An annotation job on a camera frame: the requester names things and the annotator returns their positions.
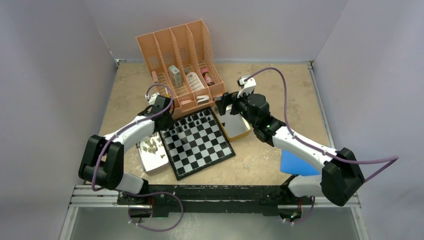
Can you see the peach plastic desk organizer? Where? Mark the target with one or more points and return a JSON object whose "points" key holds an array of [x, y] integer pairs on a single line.
{"points": [[188, 47]]}

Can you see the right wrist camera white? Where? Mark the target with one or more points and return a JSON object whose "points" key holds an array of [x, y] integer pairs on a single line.
{"points": [[247, 86]]}

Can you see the white paper pack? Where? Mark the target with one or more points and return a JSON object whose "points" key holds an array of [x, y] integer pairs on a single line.
{"points": [[194, 82]]}

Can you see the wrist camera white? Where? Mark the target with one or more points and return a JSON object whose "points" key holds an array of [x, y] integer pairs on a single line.
{"points": [[151, 98], [247, 86]]}

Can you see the pink bottle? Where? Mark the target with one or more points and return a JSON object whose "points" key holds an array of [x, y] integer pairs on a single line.
{"points": [[207, 77]]}

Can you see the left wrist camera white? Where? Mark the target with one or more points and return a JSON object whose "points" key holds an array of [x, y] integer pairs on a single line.
{"points": [[151, 98]]}

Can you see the blue foam pad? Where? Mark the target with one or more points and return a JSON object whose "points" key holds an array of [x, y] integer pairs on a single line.
{"points": [[291, 164]]}

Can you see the pile of white chess pieces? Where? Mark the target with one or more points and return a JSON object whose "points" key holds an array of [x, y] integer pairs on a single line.
{"points": [[153, 145]]}

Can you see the black white chess board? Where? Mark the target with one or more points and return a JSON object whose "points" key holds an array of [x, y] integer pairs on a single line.
{"points": [[198, 147]]}

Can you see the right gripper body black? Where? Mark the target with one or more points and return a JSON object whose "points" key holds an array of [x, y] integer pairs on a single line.
{"points": [[239, 105]]}

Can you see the white stapler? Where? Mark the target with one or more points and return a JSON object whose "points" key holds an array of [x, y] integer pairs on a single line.
{"points": [[202, 99]]}

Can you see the white green carton box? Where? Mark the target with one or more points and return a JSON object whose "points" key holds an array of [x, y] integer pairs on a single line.
{"points": [[175, 75]]}

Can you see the black metal base rail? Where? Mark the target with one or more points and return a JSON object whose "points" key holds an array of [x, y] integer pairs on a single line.
{"points": [[268, 200]]}

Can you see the silver metal tin tray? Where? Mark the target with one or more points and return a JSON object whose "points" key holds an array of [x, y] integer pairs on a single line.
{"points": [[151, 163]]}

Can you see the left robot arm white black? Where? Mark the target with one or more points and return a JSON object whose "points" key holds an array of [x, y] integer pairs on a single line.
{"points": [[102, 162]]}

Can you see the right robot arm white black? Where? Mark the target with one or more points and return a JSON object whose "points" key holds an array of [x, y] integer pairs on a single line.
{"points": [[340, 175]]}

